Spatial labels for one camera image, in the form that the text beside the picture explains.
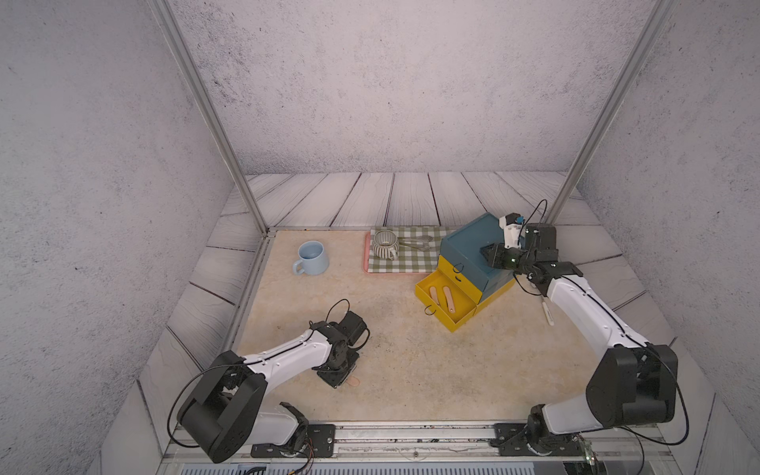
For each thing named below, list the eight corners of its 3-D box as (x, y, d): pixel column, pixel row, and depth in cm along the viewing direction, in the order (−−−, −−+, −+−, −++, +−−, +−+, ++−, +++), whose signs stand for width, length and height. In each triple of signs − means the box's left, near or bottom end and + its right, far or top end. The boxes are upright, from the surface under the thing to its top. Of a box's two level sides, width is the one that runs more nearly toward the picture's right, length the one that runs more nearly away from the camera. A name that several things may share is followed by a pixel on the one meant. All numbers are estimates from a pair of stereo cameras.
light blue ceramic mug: (298, 277, 108) (292, 263, 101) (304, 255, 115) (299, 240, 108) (326, 277, 108) (322, 262, 101) (330, 254, 115) (326, 239, 108)
